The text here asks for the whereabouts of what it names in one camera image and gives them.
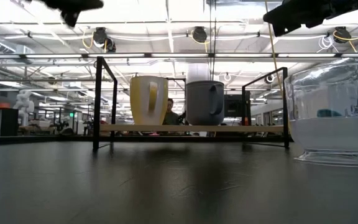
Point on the grey ceramic mug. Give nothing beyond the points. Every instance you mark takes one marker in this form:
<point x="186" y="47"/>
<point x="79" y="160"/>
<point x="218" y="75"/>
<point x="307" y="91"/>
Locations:
<point x="202" y="104"/>

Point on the black computer tower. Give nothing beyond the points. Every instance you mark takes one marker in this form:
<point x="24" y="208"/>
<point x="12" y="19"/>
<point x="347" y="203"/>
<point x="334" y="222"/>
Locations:
<point x="235" y="105"/>

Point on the clear glass mug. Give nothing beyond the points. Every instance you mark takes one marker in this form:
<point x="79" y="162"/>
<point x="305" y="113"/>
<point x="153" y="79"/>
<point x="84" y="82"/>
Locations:
<point x="331" y="133"/>

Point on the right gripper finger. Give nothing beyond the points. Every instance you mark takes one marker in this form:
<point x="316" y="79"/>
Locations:
<point x="291" y="17"/>

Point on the yellow ceramic mug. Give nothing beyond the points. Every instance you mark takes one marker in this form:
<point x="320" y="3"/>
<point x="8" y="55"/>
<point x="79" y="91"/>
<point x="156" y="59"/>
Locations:
<point x="141" y="102"/>

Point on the person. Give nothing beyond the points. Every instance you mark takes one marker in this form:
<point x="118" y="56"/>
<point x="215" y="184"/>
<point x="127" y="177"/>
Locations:
<point x="170" y="116"/>

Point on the black table frame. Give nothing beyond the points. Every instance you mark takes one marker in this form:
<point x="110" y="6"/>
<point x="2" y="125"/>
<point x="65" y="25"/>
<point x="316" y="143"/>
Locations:
<point x="42" y="140"/>

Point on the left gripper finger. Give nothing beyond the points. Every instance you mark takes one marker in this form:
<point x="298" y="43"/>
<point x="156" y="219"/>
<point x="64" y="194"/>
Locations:
<point x="71" y="18"/>

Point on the white humanoid robot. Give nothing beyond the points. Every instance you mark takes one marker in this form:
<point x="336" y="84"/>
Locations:
<point x="25" y="105"/>

